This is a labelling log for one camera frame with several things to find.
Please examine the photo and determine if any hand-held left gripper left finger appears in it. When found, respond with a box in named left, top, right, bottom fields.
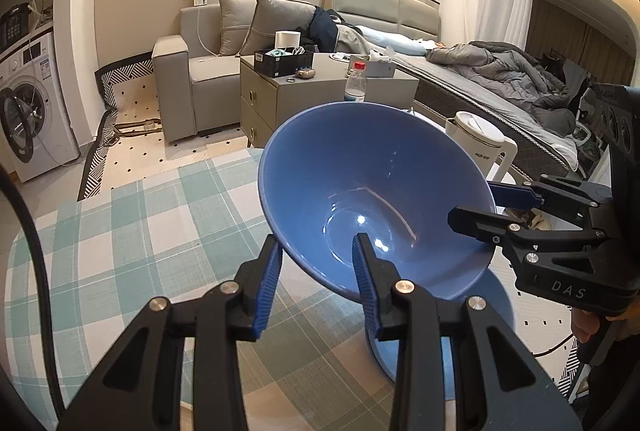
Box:
left=60, top=238, right=285, bottom=431

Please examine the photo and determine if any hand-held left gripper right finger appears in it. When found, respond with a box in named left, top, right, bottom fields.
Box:
left=351, top=233, right=576, bottom=431

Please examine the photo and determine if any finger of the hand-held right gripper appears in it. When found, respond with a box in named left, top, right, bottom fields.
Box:
left=447, top=205, right=611, bottom=264
left=489, top=175, right=613, bottom=209

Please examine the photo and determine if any blue bowl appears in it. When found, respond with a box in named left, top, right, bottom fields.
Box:
left=257, top=101, right=498, bottom=304
left=364, top=268, right=516, bottom=402

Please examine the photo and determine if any person's right hand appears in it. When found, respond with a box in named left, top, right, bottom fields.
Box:
left=571, top=308, right=608, bottom=345

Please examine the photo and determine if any white electric kettle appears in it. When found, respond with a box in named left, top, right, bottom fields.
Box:
left=445, top=111, right=518, bottom=184

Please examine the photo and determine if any grey quilt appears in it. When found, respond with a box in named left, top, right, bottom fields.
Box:
left=425, top=41, right=596, bottom=134

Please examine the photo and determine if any bed with padded headboard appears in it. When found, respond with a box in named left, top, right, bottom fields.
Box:
left=325, top=0, right=601, bottom=172

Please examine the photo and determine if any teal plaid tablecloth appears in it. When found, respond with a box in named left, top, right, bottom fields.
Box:
left=5, top=148, right=501, bottom=431

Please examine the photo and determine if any patterned floor mat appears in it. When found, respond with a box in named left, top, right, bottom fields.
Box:
left=77, top=58, right=266, bottom=202

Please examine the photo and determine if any clear water bottle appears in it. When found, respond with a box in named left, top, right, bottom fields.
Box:
left=344, top=61, right=367, bottom=104

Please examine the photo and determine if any tissue box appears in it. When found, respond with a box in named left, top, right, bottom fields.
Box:
left=350, top=53, right=396, bottom=78

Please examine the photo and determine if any grey bedside cabinet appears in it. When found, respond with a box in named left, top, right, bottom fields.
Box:
left=240, top=52, right=420, bottom=149

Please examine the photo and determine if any grey sofa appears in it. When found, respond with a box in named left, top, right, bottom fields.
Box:
left=152, top=3, right=321, bottom=142

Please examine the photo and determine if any black storage box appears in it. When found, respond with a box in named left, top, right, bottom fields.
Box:
left=254, top=47, right=315, bottom=78

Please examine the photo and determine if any dark jacket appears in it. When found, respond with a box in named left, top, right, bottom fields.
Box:
left=307, top=7, right=361, bottom=52

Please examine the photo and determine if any grey pillow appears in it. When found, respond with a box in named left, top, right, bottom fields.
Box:
left=240, top=0, right=321, bottom=58
left=217, top=0, right=258, bottom=58

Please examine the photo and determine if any white washing machine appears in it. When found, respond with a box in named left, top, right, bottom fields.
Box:
left=0, top=22, right=81, bottom=183

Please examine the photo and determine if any black pressure cooker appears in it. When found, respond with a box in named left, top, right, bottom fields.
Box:
left=0, top=3, right=32, bottom=52

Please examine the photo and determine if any black cable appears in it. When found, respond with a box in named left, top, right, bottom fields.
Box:
left=0, top=166, right=66, bottom=422

